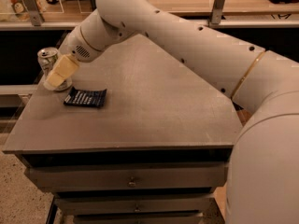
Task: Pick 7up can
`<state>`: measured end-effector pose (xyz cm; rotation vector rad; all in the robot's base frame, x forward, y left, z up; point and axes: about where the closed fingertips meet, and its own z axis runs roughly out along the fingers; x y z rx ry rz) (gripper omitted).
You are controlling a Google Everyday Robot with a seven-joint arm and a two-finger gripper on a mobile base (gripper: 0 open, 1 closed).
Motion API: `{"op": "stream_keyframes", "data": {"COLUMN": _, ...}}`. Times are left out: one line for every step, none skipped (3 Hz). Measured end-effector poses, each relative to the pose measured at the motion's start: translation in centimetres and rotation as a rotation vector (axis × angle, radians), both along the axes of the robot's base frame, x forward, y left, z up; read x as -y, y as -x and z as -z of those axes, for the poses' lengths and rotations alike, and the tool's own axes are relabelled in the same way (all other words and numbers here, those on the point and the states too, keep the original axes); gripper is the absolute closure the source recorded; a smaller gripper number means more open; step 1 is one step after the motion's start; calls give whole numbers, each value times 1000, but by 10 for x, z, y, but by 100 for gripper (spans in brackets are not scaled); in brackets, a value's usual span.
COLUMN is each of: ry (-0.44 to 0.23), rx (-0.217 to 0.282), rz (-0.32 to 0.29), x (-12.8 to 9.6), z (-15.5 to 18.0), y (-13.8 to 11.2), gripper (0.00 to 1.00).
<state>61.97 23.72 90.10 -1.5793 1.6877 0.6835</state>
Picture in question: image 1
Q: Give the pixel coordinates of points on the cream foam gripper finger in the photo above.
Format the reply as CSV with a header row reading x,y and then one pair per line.
x,y
59,77

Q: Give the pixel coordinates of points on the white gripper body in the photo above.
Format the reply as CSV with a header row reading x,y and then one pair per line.
x,y
77,46

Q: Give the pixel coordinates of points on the white green 7up can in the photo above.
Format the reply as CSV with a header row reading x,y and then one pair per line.
x,y
47,57

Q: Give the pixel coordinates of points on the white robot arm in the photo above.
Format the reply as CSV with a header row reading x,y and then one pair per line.
x,y
263,175

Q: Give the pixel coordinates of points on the dark blue snack packet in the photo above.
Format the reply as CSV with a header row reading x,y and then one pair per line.
x,y
85,98

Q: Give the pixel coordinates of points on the wooden shelf with brackets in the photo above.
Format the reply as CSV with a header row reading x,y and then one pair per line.
x,y
68,14

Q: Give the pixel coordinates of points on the orange printed bag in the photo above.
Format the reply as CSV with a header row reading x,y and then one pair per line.
x,y
13,10

